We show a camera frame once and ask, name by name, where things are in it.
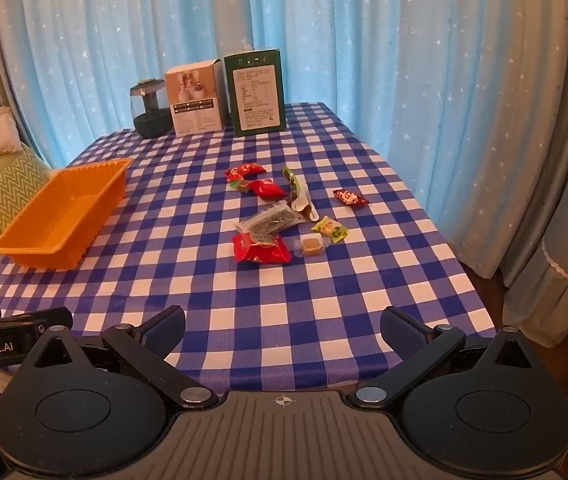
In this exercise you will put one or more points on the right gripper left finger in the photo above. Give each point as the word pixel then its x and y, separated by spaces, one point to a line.
pixel 141 351

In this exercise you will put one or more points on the red cartoon candy packet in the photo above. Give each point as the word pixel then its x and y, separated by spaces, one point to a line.
pixel 244 170

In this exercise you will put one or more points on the green carton box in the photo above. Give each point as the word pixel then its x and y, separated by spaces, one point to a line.
pixel 254 80

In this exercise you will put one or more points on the orange plastic tray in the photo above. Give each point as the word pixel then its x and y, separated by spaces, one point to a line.
pixel 58 225

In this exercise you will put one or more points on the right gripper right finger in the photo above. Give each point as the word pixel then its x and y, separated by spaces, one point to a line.
pixel 422 350

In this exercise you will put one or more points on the green chevron cushion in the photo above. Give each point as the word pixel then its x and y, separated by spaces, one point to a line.
pixel 20 181

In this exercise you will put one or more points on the green small candy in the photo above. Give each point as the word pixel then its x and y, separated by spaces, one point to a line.
pixel 240 185

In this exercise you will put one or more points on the dark red small candy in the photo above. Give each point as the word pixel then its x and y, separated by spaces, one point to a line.
pixel 349 198

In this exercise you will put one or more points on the grey seaweed snack packet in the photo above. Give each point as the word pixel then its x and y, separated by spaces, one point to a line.
pixel 271 221

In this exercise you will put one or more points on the blue white checkered tablecloth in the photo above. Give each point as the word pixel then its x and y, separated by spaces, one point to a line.
pixel 310 323

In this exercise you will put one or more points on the long green white snack packet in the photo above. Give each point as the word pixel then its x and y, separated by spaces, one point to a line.
pixel 299 196

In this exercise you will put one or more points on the clear brown candy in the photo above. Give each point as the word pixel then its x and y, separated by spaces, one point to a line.
pixel 309 245

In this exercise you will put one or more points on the yellow green candy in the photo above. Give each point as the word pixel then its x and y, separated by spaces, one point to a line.
pixel 331 228

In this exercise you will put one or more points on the red square snack packet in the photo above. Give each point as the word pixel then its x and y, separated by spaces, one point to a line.
pixel 267 190

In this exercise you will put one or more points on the large red snack packet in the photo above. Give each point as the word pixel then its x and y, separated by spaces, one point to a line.
pixel 260 248

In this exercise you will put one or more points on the light blue star curtain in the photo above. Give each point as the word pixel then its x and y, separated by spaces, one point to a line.
pixel 461 97

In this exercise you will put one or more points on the white beige product box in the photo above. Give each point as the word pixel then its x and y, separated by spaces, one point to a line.
pixel 197 97

